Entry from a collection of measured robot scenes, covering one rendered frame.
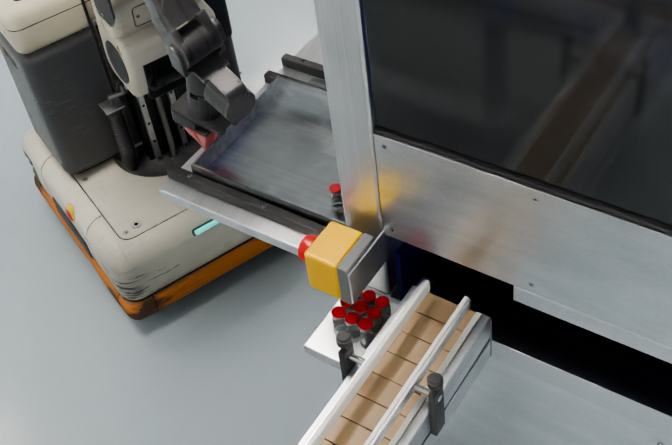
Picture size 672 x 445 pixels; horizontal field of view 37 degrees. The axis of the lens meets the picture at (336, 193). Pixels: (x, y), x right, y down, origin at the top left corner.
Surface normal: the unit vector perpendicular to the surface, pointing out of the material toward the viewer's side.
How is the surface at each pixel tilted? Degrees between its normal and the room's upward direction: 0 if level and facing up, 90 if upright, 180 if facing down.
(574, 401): 90
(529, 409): 90
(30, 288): 0
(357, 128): 90
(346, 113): 90
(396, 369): 0
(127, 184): 0
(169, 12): 59
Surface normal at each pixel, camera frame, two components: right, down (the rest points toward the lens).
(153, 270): 0.56, 0.54
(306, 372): -0.11, -0.70
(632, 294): -0.54, 0.63
